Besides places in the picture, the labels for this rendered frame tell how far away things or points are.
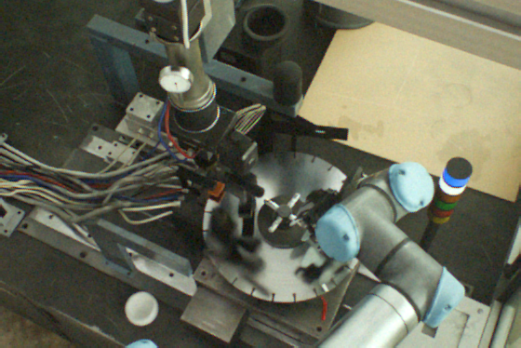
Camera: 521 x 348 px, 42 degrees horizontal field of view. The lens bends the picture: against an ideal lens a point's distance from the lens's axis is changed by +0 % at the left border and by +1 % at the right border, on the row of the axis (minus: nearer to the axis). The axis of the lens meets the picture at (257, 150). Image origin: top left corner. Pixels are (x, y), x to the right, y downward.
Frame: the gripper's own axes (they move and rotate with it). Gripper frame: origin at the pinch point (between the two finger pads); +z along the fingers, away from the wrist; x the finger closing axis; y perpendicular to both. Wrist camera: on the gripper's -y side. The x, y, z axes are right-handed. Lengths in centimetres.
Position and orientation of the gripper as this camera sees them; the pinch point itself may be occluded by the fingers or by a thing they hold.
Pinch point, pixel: (304, 219)
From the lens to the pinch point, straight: 134.8
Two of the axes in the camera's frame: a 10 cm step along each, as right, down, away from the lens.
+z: -4.7, 2.8, 8.4
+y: -6.3, 5.7, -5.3
